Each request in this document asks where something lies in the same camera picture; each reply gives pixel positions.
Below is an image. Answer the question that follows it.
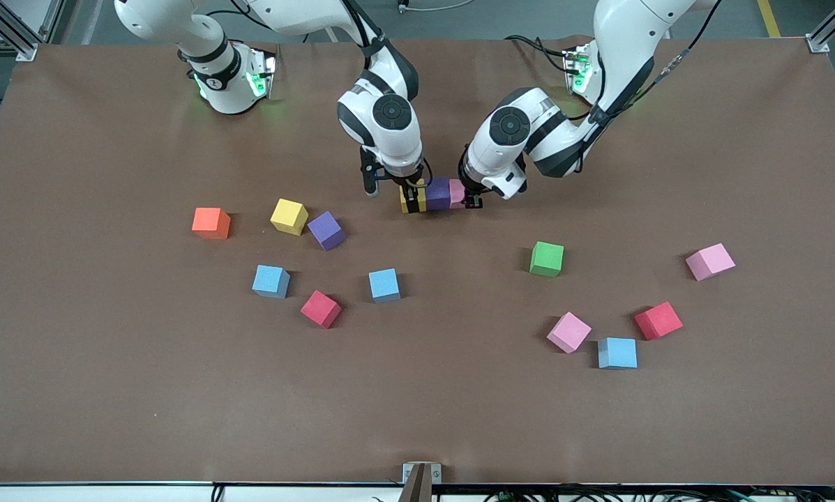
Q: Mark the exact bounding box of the yellow foam block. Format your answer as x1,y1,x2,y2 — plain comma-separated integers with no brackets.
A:
400,180,427,214
271,199,309,236

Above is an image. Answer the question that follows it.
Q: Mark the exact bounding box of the purple foam block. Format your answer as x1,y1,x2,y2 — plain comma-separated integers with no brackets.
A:
308,211,347,251
426,178,453,212

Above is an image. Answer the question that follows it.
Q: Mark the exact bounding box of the blue foam block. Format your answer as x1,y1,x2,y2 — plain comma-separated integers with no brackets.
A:
253,265,291,299
598,337,638,370
369,268,402,303

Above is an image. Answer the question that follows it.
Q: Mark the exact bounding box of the green foam block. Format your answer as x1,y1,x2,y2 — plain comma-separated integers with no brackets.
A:
529,241,564,278

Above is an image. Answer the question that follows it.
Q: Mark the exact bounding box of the red foam block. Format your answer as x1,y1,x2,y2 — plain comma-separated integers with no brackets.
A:
634,301,684,341
301,291,342,329

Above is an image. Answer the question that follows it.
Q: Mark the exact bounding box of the orange foam block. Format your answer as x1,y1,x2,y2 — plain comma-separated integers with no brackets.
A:
192,207,232,240

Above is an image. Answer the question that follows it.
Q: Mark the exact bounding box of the brown table cover sheet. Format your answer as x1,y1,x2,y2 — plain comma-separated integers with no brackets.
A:
0,35,835,485

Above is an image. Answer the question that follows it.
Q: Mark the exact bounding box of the black base cable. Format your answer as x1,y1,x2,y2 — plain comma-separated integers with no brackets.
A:
504,33,578,74

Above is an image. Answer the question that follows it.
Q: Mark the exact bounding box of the metal bracket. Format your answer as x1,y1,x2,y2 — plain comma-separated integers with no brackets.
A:
403,462,442,484

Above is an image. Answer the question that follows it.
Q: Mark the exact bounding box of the brown camera pole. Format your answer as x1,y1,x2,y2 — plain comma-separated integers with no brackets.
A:
398,466,433,502

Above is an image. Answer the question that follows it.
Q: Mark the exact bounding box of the aluminium frame profile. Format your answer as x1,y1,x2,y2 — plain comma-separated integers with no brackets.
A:
806,0,835,54
0,0,39,62

